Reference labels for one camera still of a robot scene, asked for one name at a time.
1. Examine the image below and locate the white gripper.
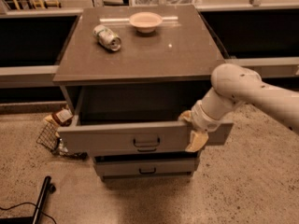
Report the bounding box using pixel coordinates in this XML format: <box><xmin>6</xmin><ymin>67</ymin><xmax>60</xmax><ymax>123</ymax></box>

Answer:
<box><xmin>178</xmin><ymin>100</ymin><xmax>221</xmax><ymax>152</ymax></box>

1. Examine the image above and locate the grey top drawer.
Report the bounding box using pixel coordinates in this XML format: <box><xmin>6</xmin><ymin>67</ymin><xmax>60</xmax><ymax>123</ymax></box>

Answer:
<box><xmin>57</xmin><ymin>84</ymin><xmax>235</xmax><ymax>158</ymax></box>

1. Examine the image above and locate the grey drawer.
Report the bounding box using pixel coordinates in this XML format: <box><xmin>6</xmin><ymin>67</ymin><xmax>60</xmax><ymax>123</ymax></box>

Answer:
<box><xmin>57</xmin><ymin>84</ymin><xmax>235</xmax><ymax>158</ymax></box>
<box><xmin>95</xmin><ymin>158</ymin><xmax>198</xmax><ymax>177</ymax></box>
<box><xmin>137</xmin><ymin>147</ymin><xmax>157</xmax><ymax>152</ymax></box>

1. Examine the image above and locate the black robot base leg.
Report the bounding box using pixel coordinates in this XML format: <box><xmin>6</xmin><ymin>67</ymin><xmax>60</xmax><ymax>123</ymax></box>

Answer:
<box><xmin>0</xmin><ymin>175</ymin><xmax>57</xmax><ymax>224</ymax></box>

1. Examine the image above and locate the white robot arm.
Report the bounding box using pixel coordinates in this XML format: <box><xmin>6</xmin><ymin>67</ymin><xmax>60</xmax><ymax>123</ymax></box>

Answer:
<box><xmin>178</xmin><ymin>63</ymin><xmax>299</xmax><ymax>152</ymax></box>

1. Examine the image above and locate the grey bottom drawer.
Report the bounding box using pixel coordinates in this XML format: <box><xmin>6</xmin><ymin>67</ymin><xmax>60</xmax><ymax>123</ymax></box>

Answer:
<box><xmin>95</xmin><ymin>158</ymin><xmax>198</xmax><ymax>177</ymax></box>

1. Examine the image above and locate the grey middle drawer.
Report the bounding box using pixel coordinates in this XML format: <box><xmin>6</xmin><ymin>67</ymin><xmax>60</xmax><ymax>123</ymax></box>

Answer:
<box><xmin>137</xmin><ymin>147</ymin><xmax>157</xmax><ymax>152</ymax></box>

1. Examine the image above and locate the grey drawer cabinet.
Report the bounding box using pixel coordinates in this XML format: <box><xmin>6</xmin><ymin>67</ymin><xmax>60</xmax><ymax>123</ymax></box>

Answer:
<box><xmin>53</xmin><ymin>6</ymin><xmax>224</xmax><ymax>180</ymax></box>

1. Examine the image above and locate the pale pink bowl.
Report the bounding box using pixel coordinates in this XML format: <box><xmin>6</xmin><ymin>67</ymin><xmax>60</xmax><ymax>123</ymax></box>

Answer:
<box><xmin>129</xmin><ymin>12</ymin><xmax>163</xmax><ymax>34</ymax></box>

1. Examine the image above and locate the green white soda can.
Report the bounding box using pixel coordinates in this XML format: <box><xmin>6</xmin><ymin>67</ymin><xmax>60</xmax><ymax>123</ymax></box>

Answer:
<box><xmin>93</xmin><ymin>24</ymin><xmax>121</xmax><ymax>51</ymax></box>

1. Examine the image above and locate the brown snack bag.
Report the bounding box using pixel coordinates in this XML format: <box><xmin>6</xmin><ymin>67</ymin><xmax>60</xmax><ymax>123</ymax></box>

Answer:
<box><xmin>51</xmin><ymin>109</ymin><xmax>73</xmax><ymax>126</ymax></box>

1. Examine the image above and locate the black cable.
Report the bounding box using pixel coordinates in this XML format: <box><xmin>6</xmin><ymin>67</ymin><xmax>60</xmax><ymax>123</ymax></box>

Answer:
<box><xmin>0</xmin><ymin>201</ymin><xmax>58</xmax><ymax>224</ymax></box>

